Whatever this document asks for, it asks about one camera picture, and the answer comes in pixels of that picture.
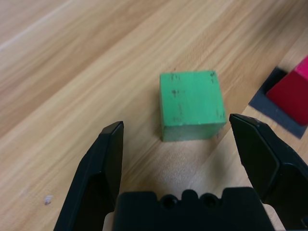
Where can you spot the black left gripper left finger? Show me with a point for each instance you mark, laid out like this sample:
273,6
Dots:
91,168

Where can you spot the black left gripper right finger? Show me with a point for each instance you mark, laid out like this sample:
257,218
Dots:
264,156

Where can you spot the green wooden block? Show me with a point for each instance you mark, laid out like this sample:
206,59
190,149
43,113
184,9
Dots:
190,101

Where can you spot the black square marker patch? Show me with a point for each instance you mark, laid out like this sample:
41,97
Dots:
258,102

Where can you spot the red wooden block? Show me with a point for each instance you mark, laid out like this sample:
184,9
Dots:
291,96

